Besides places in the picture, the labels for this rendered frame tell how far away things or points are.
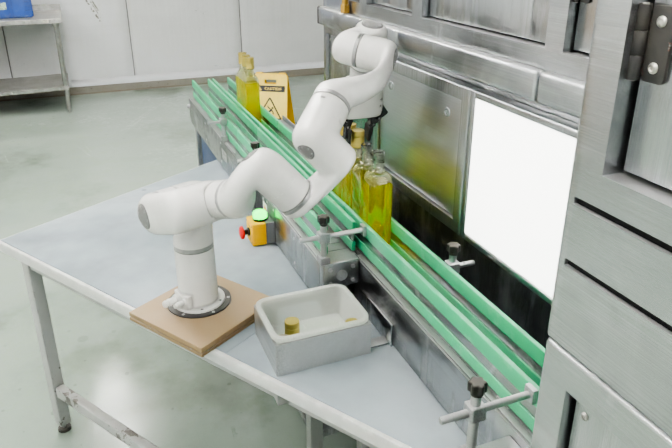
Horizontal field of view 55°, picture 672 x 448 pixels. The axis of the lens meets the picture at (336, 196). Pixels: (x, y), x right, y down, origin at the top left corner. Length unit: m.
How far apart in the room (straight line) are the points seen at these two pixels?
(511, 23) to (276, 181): 0.55
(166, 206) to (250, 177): 0.22
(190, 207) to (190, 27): 6.12
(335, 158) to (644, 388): 0.80
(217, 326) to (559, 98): 0.90
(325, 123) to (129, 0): 6.14
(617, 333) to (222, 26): 7.03
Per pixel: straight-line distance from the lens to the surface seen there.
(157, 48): 7.40
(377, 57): 1.40
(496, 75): 1.32
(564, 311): 0.68
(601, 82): 0.59
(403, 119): 1.67
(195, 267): 1.55
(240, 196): 1.27
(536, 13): 1.29
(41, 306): 2.28
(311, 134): 1.24
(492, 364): 1.18
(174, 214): 1.36
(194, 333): 1.54
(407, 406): 1.35
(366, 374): 1.42
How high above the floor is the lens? 1.63
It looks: 23 degrees down
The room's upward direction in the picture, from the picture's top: straight up
